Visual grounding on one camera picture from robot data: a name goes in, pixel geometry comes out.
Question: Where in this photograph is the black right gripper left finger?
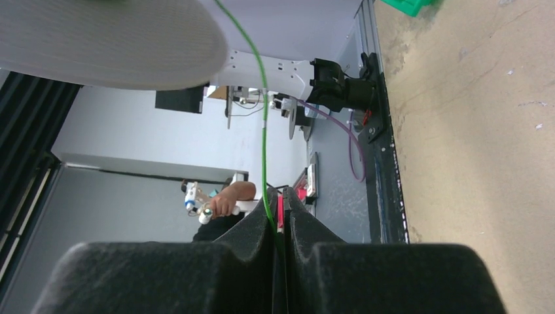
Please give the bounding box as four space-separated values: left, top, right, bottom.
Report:
33 203 276 313

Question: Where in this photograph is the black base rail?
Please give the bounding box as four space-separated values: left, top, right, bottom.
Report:
359 52 410 244

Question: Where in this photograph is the green bin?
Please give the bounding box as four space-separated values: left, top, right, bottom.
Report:
382 0 439 17

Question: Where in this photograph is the red tool on floor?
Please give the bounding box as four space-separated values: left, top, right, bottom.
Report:
293 152 318 207

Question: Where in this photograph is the person's bare hand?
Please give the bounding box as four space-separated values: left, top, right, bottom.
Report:
209 181 257 218

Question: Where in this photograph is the white teleoperation handle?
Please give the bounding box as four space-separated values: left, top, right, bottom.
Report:
181 179 258 225

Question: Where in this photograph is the white perforated spool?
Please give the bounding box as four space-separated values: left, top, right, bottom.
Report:
1 1 228 90

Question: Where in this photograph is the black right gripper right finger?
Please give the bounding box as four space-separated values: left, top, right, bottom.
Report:
282 188 506 313

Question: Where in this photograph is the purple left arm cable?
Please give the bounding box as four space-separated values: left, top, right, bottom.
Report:
291 96 368 184

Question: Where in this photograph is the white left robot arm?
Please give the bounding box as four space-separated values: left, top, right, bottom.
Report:
209 50 379 112

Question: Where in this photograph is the green cable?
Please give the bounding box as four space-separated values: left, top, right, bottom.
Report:
214 0 278 235

